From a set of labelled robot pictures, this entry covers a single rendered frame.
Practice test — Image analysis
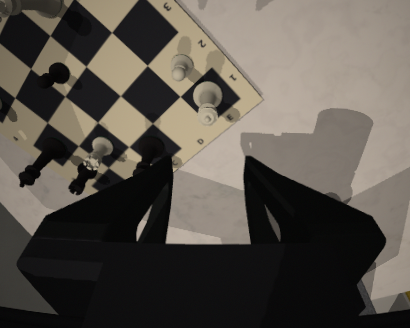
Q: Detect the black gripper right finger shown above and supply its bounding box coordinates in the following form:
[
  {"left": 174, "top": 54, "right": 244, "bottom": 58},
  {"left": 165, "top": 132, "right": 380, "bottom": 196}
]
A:
[{"left": 243, "top": 156, "right": 386, "bottom": 286}]

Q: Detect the black and cream chessboard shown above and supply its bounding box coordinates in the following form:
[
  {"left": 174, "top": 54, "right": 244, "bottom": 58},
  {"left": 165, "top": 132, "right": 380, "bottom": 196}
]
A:
[{"left": 0, "top": 0, "right": 263, "bottom": 195}]

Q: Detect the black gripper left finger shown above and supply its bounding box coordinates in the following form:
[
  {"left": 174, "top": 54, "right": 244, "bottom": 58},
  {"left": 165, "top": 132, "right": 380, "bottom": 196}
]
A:
[{"left": 32, "top": 156, "right": 173, "bottom": 243}]

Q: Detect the white pawn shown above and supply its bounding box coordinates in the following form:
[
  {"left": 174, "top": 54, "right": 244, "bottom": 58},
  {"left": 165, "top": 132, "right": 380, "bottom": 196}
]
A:
[{"left": 170, "top": 54, "right": 193, "bottom": 81}]

